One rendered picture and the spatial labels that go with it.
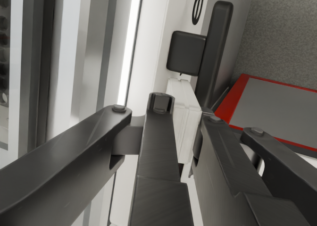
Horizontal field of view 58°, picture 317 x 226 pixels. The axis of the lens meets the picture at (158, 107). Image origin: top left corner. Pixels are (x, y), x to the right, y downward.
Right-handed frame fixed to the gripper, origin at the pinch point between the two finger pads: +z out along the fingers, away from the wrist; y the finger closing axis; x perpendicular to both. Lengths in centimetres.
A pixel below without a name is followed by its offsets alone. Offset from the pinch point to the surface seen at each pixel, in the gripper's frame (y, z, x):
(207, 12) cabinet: 3.8, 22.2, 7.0
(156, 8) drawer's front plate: -2.3, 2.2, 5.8
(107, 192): -3.7, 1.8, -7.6
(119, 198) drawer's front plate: -2.7, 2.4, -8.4
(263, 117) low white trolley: 18.6, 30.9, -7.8
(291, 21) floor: 42, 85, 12
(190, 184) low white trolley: 5.8, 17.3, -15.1
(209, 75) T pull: 1.8, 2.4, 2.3
